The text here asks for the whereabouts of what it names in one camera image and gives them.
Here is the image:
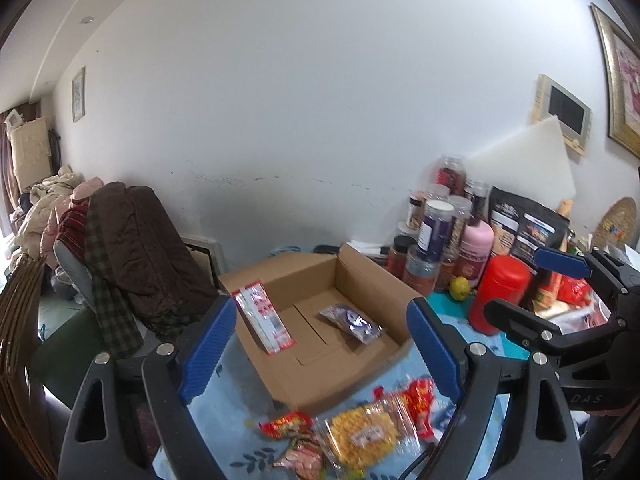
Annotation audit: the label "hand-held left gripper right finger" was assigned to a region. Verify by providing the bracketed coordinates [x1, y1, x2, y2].
[406, 297, 585, 480]

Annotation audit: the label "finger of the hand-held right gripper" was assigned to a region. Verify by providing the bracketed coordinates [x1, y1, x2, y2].
[533, 247, 640, 311]
[484, 298, 628, 356]

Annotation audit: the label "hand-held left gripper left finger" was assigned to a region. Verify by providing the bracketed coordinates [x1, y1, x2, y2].
[57, 296, 238, 480]

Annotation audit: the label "red yellow snack packet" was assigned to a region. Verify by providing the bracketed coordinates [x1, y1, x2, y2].
[400, 377, 441, 441]

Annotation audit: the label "yellow corn snack packet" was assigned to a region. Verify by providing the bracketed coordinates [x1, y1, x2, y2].
[320, 400, 423, 478]

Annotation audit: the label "small red snack packet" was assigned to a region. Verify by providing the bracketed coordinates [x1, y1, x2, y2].
[259, 411, 315, 442]

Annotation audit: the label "brown cardboard box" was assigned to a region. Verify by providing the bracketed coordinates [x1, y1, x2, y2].
[218, 241, 427, 417]

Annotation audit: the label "brown pink snack packet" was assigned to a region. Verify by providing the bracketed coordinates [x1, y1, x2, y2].
[272, 435, 331, 480]

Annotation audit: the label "orange noodle packet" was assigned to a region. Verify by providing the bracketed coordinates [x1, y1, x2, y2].
[532, 267, 566, 311]

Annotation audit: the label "red snack bags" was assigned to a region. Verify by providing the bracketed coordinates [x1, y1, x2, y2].
[555, 275, 596, 308]

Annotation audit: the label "red plastic canister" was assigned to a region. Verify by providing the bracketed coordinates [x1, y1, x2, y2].
[468, 255, 532, 336]

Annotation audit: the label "black stand-up pouch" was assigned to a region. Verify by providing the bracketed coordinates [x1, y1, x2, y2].
[487, 186, 571, 281]

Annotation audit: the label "clear plastic bag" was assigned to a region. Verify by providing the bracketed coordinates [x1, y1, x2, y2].
[535, 305, 611, 336]

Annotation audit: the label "red white sachet strip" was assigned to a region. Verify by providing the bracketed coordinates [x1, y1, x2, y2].
[231, 281, 297, 357]

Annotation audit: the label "round woven tray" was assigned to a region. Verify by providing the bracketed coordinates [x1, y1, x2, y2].
[592, 196, 640, 251]

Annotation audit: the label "pink bottle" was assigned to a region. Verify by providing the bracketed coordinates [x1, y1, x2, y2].
[454, 220, 496, 291]

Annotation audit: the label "purple snack packet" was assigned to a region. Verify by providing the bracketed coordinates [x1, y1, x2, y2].
[318, 304, 383, 345]

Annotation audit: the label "blue floral tablecloth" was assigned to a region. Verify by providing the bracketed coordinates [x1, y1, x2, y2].
[152, 332, 531, 480]

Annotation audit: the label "green checked cloth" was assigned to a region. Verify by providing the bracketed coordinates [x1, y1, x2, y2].
[84, 200, 146, 361]

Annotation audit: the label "white foam board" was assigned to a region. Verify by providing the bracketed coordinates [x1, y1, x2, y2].
[465, 114, 578, 211]

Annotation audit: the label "brown quilted jacket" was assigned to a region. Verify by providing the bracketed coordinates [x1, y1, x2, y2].
[87, 181, 221, 341]

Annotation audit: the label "cluster of clear plastic jars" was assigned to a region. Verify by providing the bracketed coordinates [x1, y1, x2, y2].
[387, 154, 493, 296]

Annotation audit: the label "white papers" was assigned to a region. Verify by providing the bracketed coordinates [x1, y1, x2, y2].
[345, 240, 396, 261]

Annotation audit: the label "dark green seat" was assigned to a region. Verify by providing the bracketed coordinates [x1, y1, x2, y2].
[37, 305, 131, 411]

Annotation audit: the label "red striped garment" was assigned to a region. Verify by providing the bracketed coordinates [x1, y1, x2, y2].
[57, 200, 91, 261]

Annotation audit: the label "gold framed picture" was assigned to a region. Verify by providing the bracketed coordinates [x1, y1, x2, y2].
[589, 2, 640, 161]

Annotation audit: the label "stack of flattened cardboard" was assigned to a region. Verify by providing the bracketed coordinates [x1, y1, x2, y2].
[0, 252, 61, 478]

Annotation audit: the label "pink garment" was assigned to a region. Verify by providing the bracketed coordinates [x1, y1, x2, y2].
[42, 176, 103, 266]

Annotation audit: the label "pile of beige bedding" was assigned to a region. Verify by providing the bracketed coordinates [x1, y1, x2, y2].
[12, 172, 83, 261]

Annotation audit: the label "cream covered cabinet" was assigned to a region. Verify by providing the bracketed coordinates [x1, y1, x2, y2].
[9, 115, 51, 191]

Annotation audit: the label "black cable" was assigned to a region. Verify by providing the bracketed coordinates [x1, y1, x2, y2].
[400, 440, 441, 480]

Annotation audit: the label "cream wall intercom panel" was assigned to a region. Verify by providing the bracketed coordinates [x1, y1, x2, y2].
[530, 74, 593, 155]

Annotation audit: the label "small framed wall picture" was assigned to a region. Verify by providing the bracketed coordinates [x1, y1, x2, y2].
[71, 66, 87, 123]

